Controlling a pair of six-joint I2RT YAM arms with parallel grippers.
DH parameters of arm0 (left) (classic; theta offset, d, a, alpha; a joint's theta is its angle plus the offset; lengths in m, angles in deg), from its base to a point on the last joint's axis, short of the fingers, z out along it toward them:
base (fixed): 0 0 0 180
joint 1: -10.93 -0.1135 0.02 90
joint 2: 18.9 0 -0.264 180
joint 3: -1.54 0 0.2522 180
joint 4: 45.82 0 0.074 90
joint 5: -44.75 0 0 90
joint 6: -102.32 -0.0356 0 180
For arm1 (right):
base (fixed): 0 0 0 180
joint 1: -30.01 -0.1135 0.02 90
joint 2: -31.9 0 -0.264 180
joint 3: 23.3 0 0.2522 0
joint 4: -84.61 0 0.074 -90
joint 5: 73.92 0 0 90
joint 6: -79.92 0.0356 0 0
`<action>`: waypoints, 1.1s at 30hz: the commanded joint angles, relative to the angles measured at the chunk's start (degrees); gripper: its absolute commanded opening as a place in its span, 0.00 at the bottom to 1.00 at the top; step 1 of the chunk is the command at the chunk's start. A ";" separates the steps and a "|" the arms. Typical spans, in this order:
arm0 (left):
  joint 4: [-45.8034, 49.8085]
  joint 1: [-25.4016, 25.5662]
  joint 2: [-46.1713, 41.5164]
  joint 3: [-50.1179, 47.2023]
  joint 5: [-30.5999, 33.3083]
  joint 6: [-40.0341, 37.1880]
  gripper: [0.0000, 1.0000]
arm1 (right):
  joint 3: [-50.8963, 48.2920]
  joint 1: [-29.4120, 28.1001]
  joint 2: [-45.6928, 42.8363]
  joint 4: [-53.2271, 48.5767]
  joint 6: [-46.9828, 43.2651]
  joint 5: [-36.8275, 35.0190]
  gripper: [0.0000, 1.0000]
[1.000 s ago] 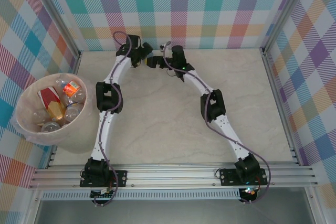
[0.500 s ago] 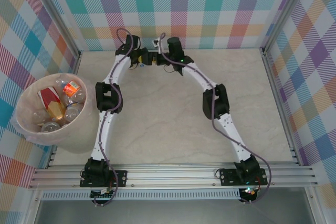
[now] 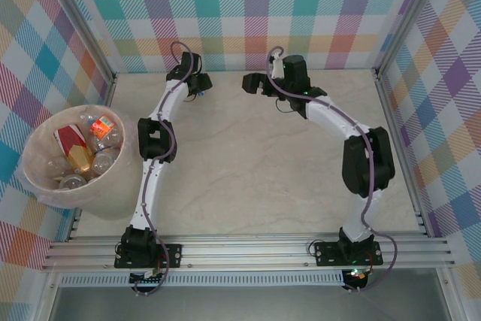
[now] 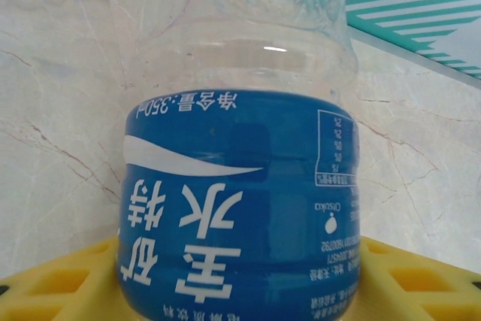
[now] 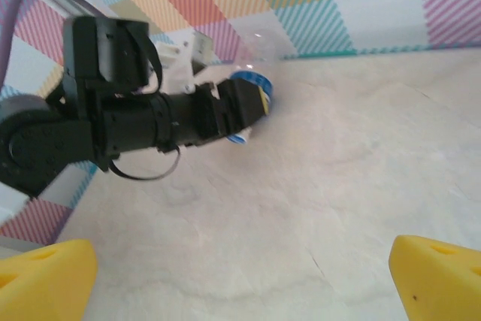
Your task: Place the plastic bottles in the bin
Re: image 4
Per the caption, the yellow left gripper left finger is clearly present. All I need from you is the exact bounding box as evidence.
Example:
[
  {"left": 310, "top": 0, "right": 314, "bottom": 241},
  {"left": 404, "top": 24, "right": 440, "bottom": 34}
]
[{"left": 0, "top": 232, "right": 122, "bottom": 321}]

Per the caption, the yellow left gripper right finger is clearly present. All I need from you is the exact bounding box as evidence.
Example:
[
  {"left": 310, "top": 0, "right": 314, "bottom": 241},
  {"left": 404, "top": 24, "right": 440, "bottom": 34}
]
[{"left": 355, "top": 236, "right": 481, "bottom": 321}]

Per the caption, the blue label white cap bottle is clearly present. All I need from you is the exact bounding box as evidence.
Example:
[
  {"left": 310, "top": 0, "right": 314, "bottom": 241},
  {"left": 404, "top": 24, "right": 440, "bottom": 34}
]
[{"left": 112, "top": 0, "right": 365, "bottom": 321}]

